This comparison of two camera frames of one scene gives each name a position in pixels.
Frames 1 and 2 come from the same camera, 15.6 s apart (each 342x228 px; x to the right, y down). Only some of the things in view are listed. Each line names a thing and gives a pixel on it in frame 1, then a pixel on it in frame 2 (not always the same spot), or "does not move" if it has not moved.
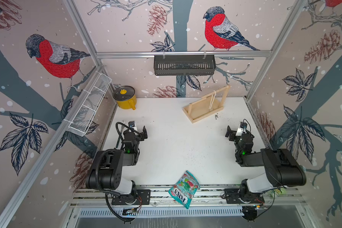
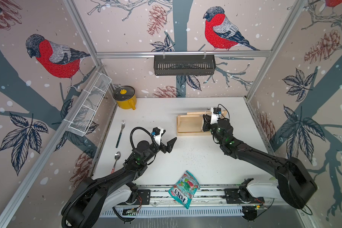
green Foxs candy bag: (183, 191) does not move
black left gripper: (141, 137) to (165, 149)
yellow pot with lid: (125, 97) does not move
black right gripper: (229, 132) to (207, 124)
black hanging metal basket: (184, 65) does not move
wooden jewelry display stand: (206, 106) to (191, 124)
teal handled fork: (122, 126) does not move
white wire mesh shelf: (78, 125) does not move
